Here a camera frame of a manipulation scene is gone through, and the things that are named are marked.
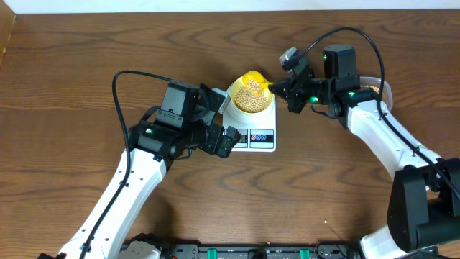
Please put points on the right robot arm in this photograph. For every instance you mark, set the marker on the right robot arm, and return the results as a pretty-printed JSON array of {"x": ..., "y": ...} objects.
[{"x": 424, "y": 203}]

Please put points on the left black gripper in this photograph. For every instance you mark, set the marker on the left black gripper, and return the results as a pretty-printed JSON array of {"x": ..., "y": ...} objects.
[{"x": 225, "y": 144}]

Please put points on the yellow bowl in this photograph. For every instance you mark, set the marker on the yellow bowl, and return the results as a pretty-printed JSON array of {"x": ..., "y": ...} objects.
[{"x": 238, "y": 84}]

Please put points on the clear plastic container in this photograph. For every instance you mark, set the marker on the clear plastic container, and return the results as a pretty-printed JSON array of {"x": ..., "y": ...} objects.
[{"x": 386, "y": 94}]

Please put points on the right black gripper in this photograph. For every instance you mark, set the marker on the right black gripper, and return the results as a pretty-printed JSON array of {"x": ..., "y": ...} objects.
[{"x": 291, "y": 93}]

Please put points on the pile of soybeans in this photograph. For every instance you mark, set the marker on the pile of soybeans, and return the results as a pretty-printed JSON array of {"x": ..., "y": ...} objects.
[{"x": 374, "y": 88}]

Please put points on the soybeans in yellow scoop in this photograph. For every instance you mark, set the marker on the soybeans in yellow scoop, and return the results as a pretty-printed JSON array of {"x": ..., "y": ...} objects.
[{"x": 253, "y": 86}]

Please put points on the soybeans in yellow bowl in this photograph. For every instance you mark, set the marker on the soybeans in yellow bowl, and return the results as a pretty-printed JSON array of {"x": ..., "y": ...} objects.
[{"x": 249, "y": 102}]

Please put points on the yellow measuring scoop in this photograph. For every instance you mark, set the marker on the yellow measuring scoop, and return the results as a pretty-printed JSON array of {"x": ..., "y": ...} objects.
[{"x": 258, "y": 77}]

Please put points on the white digital kitchen scale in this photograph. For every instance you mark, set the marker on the white digital kitchen scale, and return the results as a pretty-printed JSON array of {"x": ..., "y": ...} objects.
[{"x": 258, "y": 131}]

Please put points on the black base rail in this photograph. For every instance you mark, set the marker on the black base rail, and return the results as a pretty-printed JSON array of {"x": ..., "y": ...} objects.
[{"x": 251, "y": 252}]

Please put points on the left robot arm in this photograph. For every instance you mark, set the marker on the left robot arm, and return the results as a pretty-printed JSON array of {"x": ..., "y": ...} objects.
[{"x": 183, "y": 123}]

